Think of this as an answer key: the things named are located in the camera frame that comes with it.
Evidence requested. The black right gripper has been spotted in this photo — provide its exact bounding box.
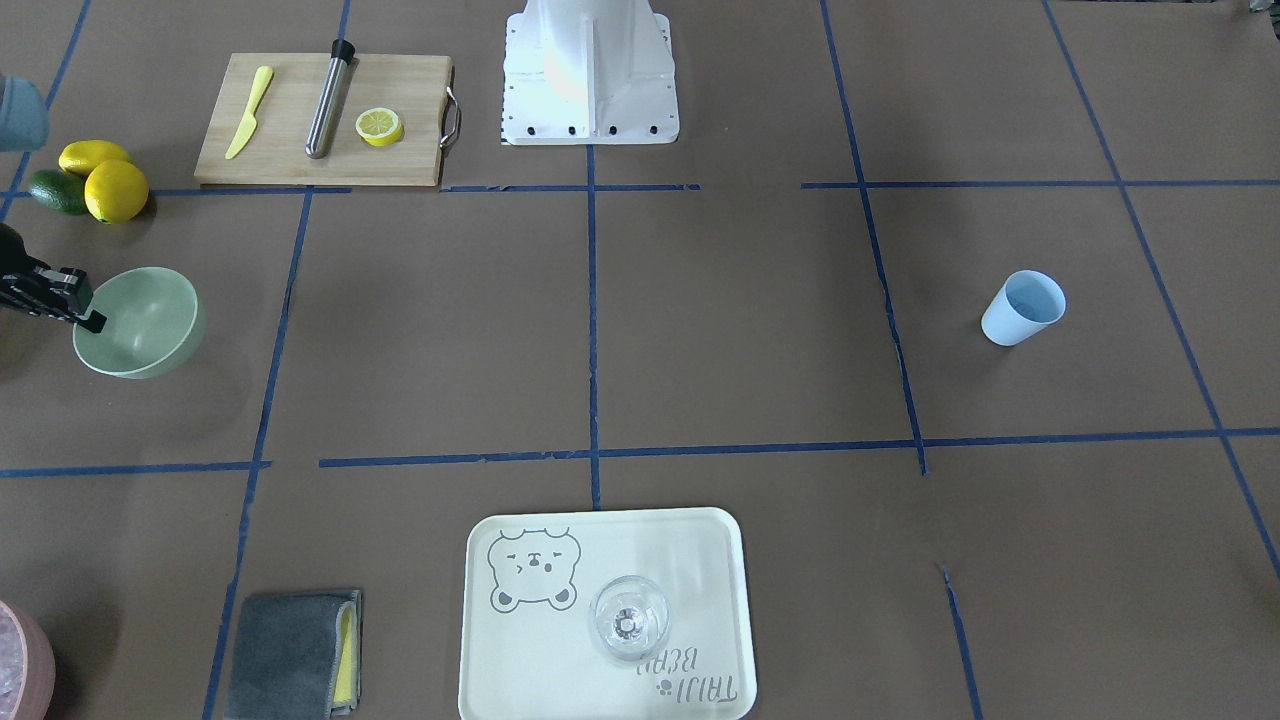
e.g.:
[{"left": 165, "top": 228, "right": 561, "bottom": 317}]
[{"left": 1, "top": 224, "right": 108, "bottom": 334}]

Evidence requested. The light green bowl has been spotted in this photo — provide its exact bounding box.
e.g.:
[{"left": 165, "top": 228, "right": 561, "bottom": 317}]
[{"left": 72, "top": 266, "right": 207, "bottom": 380}]

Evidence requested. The pink bowl with ice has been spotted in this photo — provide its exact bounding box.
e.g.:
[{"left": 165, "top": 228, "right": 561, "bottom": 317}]
[{"left": 1, "top": 601, "right": 56, "bottom": 719}]

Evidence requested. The yellow lemon lower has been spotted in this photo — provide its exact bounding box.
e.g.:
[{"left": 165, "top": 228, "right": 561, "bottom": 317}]
[{"left": 84, "top": 159, "right": 150, "bottom": 224}]

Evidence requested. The yellow lemon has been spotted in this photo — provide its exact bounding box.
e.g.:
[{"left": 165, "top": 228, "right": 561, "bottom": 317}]
[
  {"left": 58, "top": 138, "right": 133, "bottom": 179},
  {"left": 84, "top": 159, "right": 150, "bottom": 224}
]

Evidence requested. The green lime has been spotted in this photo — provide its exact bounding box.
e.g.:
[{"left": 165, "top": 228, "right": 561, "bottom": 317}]
[{"left": 28, "top": 169, "right": 90, "bottom": 217}]

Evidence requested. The yellow lemon upper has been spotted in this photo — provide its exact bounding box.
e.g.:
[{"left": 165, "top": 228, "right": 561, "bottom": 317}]
[{"left": 58, "top": 138, "right": 133, "bottom": 179}]

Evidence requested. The wooden cutting board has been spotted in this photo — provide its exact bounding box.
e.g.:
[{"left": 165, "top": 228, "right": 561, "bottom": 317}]
[{"left": 195, "top": 53, "right": 454, "bottom": 187}]

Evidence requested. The yellow plastic knife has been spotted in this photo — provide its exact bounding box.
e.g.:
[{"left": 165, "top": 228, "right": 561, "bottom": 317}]
[{"left": 224, "top": 65, "right": 275, "bottom": 160}]

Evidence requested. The lemon half slice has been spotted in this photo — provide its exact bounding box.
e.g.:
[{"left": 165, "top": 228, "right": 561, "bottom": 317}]
[{"left": 355, "top": 108, "right": 404, "bottom": 149}]

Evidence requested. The steel muddler black tip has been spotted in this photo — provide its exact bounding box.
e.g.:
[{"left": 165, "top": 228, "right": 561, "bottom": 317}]
[{"left": 303, "top": 38, "right": 355, "bottom": 159}]

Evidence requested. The grey folded cloth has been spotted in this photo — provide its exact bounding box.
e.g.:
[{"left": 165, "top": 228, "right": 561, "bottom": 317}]
[{"left": 223, "top": 588, "right": 364, "bottom": 719}]

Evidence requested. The cream bear tray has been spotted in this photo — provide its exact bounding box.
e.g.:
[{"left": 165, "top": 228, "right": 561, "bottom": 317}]
[{"left": 458, "top": 507, "right": 758, "bottom": 719}]

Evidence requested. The clear wine glass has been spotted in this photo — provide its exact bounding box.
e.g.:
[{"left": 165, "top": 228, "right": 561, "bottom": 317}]
[{"left": 590, "top": 575, "right": 672, "bottom": 662}]

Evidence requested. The light blue cup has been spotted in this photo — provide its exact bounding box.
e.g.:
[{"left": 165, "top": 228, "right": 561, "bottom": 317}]
[{"left": 980, "top": 269, "right": 1068, "bottom": 347}]

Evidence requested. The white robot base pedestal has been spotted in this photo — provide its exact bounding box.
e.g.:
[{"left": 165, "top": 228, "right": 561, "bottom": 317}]
[{"left": 500, "top": 1, "right": 681, "bottom": 147}]

